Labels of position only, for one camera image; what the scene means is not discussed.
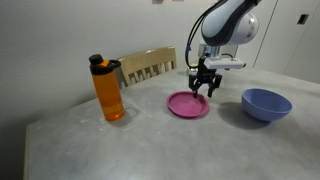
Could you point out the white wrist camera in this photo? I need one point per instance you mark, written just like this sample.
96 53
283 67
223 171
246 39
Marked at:
224 63

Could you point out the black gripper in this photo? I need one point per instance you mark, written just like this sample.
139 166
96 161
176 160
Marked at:
204 76

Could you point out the wooden chair behind table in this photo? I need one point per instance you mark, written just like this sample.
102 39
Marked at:
147 64

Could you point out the blue bowl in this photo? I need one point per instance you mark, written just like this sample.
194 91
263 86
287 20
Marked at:
265 105

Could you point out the orange water bottle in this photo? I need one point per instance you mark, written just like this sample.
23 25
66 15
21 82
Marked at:
106 86

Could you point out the pink plate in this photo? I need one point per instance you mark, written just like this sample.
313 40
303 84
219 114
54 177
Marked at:
185 105

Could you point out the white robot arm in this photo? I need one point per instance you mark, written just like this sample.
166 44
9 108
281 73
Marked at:
227 22

